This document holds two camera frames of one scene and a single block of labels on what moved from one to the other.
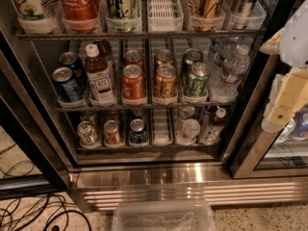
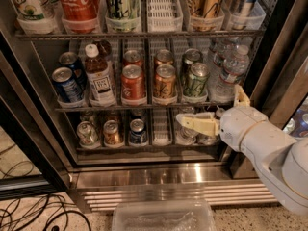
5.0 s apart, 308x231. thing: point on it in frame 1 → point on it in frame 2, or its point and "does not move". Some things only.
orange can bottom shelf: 111,133 does not move
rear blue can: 71,61 does not move
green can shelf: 196,80 does not move
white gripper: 297,42 → 238,123
